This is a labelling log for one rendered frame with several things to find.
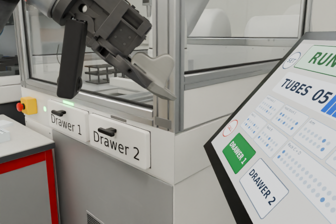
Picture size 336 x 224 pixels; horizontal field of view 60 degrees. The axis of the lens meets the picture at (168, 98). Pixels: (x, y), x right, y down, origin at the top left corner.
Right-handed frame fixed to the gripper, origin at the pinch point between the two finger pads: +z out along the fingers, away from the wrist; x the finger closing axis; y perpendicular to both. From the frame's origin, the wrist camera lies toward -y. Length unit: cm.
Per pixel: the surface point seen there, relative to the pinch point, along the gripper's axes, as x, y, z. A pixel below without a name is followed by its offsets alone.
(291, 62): 8.3, 18.6, 15.0
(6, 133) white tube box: 73, -64, -30
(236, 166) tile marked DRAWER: -3.1, -1.1, 14.9
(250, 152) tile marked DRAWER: -3.4, 2.0, 14.9
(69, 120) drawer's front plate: 62, -39, -13
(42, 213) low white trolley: 67, -81, 2
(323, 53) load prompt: 1.3, 21.3, 15.0
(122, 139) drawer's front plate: 39.1, -23.7, 4.4
